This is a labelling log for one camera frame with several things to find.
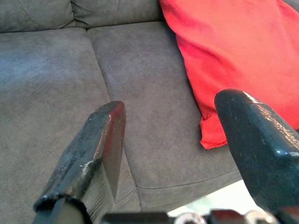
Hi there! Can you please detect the red pillow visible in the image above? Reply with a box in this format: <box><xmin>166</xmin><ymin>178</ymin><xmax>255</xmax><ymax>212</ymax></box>
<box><xmin>158</xmin><ymin>0</ymin><xmax>299</xmax><ymax>150</ymax></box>

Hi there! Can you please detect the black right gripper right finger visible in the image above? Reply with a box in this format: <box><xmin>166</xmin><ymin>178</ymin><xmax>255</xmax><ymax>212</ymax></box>
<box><xmin>214</xmin><ymin>88</ymin><xmax>299</xmax><ymax>224</ymax></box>

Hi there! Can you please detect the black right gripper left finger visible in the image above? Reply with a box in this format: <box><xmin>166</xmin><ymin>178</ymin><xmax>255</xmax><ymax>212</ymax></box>
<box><xmin>31</xmin><ymin>100</ymin><xmax>127</xmax><ymax>224</ymax></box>

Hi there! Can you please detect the dark grey fabric sofa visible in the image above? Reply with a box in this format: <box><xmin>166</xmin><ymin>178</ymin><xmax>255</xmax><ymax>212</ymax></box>
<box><xmin>0</xmin><ymin>0</ymin><xmax>299</xmax><ymax>213</ymax></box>

